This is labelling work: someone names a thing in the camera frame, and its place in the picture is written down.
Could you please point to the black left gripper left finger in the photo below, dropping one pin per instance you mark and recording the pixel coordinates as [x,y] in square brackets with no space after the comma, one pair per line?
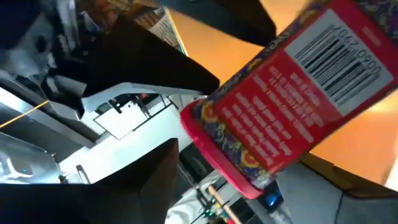
[158,180]

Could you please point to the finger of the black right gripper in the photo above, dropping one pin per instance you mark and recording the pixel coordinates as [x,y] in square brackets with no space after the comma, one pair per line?
[233,18]
[140,62]

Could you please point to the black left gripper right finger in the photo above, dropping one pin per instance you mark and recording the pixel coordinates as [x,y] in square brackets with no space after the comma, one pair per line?
[311,193]

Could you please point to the red-lid patterned spice tin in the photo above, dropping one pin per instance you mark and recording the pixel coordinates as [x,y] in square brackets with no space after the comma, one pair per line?
[280,109]

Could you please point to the brown seasoning packet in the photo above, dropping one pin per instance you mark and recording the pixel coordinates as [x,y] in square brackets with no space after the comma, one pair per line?
[164,28]

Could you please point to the wooden dowel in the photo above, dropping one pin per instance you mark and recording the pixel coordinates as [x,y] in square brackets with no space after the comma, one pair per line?
[220,199]

